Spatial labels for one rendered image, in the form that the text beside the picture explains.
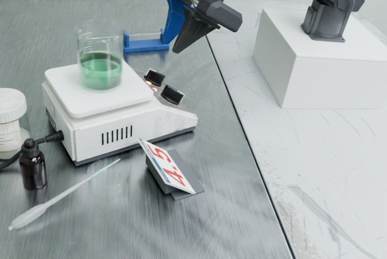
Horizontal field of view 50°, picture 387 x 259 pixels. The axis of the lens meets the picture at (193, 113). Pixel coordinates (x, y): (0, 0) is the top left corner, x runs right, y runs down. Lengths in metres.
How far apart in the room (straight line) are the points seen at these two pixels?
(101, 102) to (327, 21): 0.42
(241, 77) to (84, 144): 0.38
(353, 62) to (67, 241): 0.53
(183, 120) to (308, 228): 0.23
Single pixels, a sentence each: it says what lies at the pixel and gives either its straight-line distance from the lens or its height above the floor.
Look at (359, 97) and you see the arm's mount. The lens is 0.81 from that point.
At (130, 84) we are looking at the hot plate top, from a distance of 0.59.
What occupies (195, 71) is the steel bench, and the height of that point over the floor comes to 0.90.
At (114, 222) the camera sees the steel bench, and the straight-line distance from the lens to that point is 0.52.
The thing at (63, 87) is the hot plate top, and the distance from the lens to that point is 0.59.
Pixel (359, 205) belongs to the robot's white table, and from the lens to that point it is 0.62.
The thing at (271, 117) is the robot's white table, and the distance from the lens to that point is 0.72.
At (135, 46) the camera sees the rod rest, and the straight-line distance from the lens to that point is 0.87.
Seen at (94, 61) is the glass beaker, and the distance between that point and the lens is 0.55.
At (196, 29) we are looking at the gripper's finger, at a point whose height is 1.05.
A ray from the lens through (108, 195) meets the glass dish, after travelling 0.54.
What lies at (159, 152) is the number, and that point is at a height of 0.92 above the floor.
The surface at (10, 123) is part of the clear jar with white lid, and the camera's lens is 0.58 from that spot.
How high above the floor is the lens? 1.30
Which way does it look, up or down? 35 degrees down
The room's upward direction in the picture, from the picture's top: 8 degrees clockwise
